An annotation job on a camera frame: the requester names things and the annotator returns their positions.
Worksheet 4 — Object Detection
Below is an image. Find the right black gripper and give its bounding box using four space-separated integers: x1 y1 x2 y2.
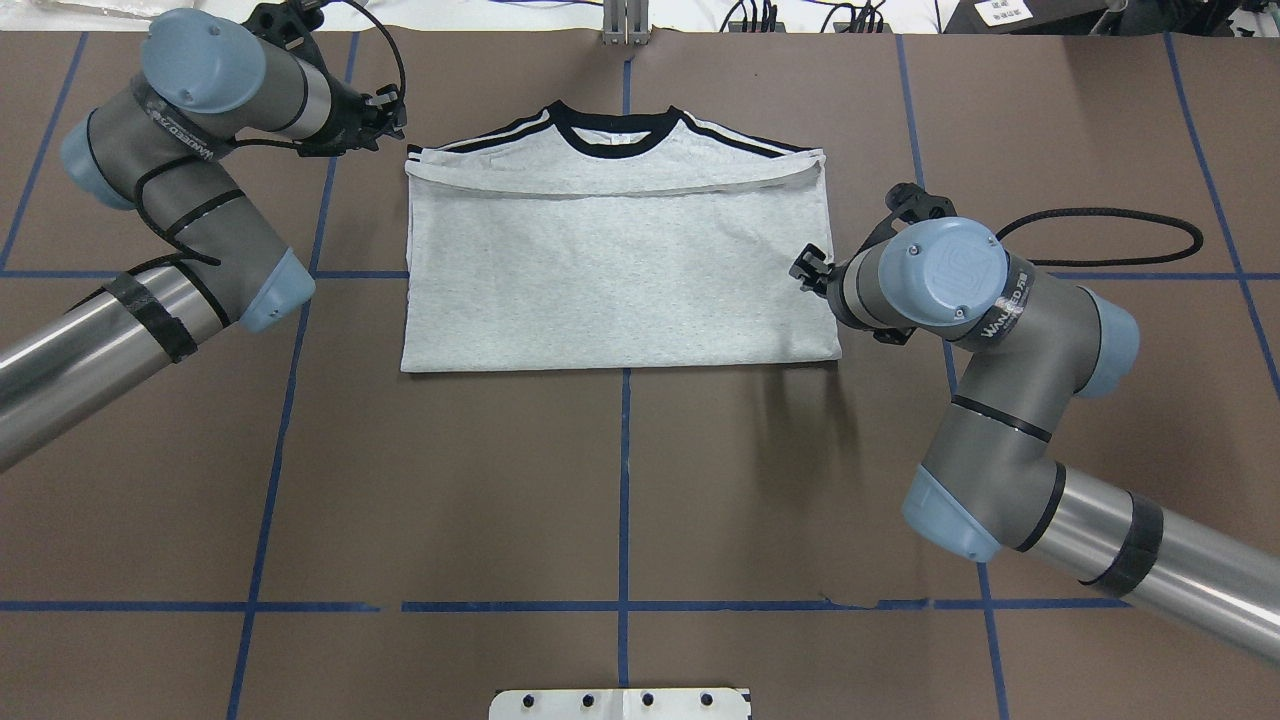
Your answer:
790 243 858 322

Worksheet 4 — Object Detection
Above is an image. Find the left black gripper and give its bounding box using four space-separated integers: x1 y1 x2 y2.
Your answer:
317 76 407 158

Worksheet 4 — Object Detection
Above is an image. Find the grey cartoon print t-shirt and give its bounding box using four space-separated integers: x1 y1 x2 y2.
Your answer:
399 101 842 374

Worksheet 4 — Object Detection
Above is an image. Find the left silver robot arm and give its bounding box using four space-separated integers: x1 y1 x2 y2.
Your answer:
1 1 407 469

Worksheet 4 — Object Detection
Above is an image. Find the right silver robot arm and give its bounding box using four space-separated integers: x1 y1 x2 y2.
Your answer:
790 217 1279 665

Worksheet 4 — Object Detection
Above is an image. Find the black device with label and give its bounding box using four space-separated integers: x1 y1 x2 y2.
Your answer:
942 1 1132 36

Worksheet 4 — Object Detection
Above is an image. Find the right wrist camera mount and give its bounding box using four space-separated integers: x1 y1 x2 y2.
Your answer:
858 182 957 254

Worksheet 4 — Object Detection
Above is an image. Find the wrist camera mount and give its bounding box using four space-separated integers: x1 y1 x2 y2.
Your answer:
858 182 957 254
241 1 328 53

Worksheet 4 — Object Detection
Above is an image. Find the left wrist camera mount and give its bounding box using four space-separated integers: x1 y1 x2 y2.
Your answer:
241 1 328 53

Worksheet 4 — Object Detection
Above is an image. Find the aluminium frame post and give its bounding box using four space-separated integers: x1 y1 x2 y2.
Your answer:
600 0 652 46

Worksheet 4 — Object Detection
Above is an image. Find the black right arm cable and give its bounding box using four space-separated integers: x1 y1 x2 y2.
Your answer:
995 208 1206 269

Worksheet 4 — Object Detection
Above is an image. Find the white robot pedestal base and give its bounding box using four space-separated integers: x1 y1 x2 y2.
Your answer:
488 687 754 719

